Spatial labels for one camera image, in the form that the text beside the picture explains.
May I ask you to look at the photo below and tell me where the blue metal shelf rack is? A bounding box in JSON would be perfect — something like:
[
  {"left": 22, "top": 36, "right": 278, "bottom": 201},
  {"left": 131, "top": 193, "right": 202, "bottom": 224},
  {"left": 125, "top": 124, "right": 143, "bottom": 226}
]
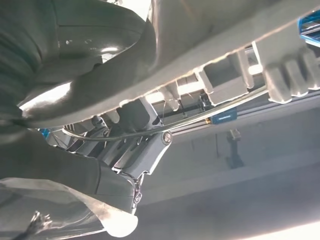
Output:
[{"left": 297, "top": 9, "right": 320, "bottom": 48}]

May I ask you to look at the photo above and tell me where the small blue box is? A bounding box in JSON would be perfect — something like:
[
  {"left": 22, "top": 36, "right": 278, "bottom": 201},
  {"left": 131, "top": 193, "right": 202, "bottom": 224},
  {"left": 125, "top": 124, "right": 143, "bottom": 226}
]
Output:
[{"left": 209, "top": 106, "right": 238, "bottom": 126}]

